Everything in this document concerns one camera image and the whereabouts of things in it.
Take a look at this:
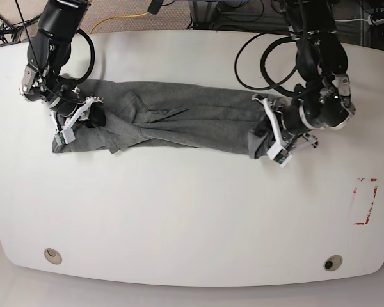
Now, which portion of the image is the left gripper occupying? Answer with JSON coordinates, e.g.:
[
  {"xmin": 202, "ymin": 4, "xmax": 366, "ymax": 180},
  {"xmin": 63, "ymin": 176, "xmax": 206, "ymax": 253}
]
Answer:
[{"xmin": 252, "ymin": 73, "xmax": 356, "ymax": 154}]

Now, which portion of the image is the left table grommet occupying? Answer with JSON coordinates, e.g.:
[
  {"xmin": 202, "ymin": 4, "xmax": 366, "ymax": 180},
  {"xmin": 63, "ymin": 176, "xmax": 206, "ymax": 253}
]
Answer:
[{"xmin": 44, "ymin": 248, "xmax": 62, "ymax": 265}]

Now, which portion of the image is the red tape rectangle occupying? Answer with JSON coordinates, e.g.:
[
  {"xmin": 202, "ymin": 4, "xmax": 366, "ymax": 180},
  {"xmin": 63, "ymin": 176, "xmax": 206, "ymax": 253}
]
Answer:
[{"xmin": 350, "ymin": 178, "xmax": 379, "ymax": 226}]

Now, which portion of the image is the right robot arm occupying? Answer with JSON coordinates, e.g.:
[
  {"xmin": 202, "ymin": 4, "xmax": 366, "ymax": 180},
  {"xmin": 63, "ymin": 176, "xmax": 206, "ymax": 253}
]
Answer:
[{"xmin": 20, "ymin": 1, "xmax": 106, "ymax": 146}]

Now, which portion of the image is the yellow cable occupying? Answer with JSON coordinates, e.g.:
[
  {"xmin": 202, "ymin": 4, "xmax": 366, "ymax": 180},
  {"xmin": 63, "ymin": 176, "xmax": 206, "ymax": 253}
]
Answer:
[{"xmin": 89, "ymin": 11, "xmax": 150, "ymax": 35}]

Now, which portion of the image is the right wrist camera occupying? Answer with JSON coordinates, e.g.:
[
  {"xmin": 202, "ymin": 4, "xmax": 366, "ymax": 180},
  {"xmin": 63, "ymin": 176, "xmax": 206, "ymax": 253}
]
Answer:
[{"xmin": 54, "ymin": 128, "xmax": 76, "ymax": 146}]

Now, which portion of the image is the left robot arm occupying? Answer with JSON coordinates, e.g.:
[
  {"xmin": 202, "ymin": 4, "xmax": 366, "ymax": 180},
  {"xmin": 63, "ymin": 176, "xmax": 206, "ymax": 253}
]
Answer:
[{"xmin": 252, "ymin": 1, "xmax": 356, "ymax": 166}]

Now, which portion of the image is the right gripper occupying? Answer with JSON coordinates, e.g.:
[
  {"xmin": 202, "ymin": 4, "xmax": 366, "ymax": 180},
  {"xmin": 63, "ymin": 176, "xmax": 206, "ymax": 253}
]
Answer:
[{"xmin": 20, "ymin": 64, "xmax": 106, "ymax": 133}]

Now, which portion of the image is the white power strip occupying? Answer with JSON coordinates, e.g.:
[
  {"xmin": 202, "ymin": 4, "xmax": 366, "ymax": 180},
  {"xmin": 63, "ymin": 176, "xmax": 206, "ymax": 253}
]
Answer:
[{"xmin": 367, "ymin": 8, "xmax": 384, "ymax": 26}]

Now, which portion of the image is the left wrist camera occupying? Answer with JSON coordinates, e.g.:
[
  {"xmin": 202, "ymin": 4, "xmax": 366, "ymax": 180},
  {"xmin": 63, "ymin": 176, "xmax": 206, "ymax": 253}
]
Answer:
[{"xmin": 267, "ymin": 143, "xmax": 292, "ymax": 168}]

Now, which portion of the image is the grey T-shirt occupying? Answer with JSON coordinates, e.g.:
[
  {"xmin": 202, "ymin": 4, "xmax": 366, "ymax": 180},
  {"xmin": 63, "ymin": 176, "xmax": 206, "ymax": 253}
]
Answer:
[{"xmin": 52, "ymin": 80, "xmax": 274, "ymax": 159}]

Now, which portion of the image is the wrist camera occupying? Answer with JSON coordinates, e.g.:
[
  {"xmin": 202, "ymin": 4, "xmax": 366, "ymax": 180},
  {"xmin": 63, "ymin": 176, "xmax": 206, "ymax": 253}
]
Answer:
[
  {"xmin": 54, "ymin": 128, "xmax": 76, "ymax": 146},
  {"xmin": 267, "ymin": 143, "xmax": 292, "ymax": 168}
]

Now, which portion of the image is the table grommet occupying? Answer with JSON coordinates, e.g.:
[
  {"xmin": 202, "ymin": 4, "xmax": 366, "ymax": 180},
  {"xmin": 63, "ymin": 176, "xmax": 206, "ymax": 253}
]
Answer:
[
  {"xmin": 323, "ymin": 255, "xmax": 343, "ymax": 272},
  {"xmin": 44, "ymin": 248, "xmax": 62, "ymax": 265}
]

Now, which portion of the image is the right table grommet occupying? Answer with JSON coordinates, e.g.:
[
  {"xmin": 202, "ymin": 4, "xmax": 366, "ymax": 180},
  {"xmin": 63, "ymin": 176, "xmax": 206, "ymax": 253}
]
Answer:
[{"xmin": 323, "ymin": 255, "xmax": 343, "ymax": 272}]

